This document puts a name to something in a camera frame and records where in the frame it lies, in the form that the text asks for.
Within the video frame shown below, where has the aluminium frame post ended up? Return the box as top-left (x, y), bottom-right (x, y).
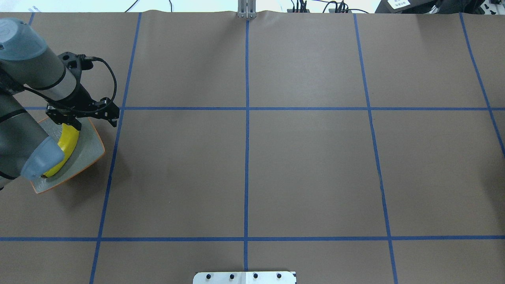
top-left (237, 0), bottom-right (257, 20)

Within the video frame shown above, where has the white mounting plate with bolts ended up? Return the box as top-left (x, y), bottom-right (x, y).
top-left (193, 271), bottom-right (297, 284)

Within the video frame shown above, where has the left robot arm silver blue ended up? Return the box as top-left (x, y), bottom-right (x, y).
top-left (0, 17), bottom-right (120, 194)

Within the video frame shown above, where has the grey square plate orange rim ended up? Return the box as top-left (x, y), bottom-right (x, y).
top-left (30, 118), bottom-right (105, 194)

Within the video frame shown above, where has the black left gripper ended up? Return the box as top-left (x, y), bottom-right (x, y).
top-left (47, 85), bottom-right (120, 131)

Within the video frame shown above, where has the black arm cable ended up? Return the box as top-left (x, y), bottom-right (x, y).
top-left (24, 57), bottom-right (118, 117)

